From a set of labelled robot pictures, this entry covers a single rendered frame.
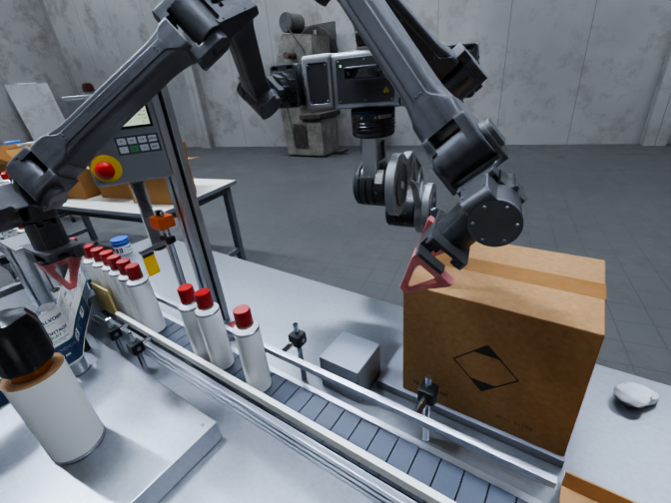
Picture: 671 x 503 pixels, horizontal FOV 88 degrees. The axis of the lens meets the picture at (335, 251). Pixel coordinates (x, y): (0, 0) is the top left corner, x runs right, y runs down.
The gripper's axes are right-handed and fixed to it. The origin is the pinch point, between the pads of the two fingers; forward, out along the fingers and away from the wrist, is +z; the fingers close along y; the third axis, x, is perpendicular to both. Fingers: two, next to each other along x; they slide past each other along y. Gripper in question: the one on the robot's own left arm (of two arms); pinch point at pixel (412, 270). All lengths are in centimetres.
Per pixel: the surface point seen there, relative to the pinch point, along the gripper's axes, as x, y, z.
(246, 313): -17.2, 7.9, 25.8
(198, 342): -23, 6, 47
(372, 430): 14.6, 9.9, 25.8
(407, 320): 7.5, -4.0, 11.6
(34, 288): -69, 8, 77
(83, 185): -191, -114, 195
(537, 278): 18.7, -11.5, -8.1
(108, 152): -64, -4, 28
